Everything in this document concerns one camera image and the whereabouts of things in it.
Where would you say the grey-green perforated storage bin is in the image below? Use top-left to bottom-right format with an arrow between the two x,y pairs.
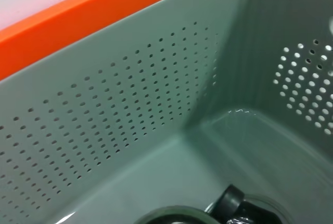
0,0 -> 333,224

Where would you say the orange edge strip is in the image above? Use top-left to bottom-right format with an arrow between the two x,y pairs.
0,0 -> 218,82

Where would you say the glass teacup black base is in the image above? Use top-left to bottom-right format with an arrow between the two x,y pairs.
205,184 -> 283,224
135,203 -> 211,224

